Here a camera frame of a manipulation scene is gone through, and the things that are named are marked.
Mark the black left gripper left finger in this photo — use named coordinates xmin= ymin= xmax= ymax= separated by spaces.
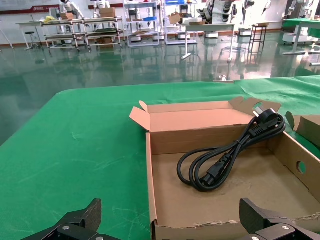
xmin=22 ymin=198 xmax=111 ymax=240

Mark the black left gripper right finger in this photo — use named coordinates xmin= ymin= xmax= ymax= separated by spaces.
xmin=239 ymin=197 xmax=320 ymax=240

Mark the black power cord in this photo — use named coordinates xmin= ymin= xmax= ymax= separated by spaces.
xmin=176 ymin=106 xmax=287 ymax=193

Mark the cardboard box with frayed edge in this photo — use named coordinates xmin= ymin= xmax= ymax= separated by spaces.
xmin=129 ymin=96 xmax=320 ymax=240

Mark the open brown cardboard box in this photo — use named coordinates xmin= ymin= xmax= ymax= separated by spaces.
xmin=284 ymin=111 xmax=320 ymax=160

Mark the closed cardboard box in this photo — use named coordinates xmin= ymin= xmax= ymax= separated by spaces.
xmin=99 ymin=7 xmax=117 ymax=18

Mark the open small cardboard box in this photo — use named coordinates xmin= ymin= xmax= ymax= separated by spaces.
xmin=168 ymin=11 xmax=181 ymax=25

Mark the green tablecloth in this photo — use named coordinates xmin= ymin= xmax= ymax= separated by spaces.
xmin=0 ymin=74 xmax=320 ymax=240

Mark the small white device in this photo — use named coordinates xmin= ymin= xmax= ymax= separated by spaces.
xmin=213 ymin=74 xmax=235 ymax=84

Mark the black round stool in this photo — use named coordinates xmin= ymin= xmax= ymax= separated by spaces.
xmin=24 ymin=31 xmax=37 ymax=51

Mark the green topped table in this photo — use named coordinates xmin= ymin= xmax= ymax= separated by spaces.
xmin=281 ymin=17 xmax=320 ymax=56

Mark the grey workshop table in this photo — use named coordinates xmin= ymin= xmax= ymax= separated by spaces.
xmin=175 ymin=22 xmax=237 ymax=63

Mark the white workshop table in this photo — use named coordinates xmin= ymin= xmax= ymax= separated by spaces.
xmin=16 ymin=21 xmax=45 ymax=51

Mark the white shelf unit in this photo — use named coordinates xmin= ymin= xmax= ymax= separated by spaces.
xmin=161 ymin=0 xmax=199 ymax=46
xmin=123 ymin=0 xmax=161 ymax=48

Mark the white humanoid robot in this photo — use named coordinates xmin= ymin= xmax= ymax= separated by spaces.
xmin=92 ymin=0 xmax=109 ymax=18
xmin=59 ymin=0 xmax=85 ymax=20

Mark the pipe frame shelf rack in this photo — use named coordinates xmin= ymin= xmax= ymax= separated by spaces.
xmin=39 ymin=17 xmax=88 ymax=52
xmin=83 ymin=16 xmax=126 ymax=51

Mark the black frame stand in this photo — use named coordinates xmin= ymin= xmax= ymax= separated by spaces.
xmin=246 ymin=23 xmax=269 ymax=67

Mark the red wall banner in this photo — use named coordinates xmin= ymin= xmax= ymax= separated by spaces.
xmin=0 ymin=4 xmax=61 ymax=15

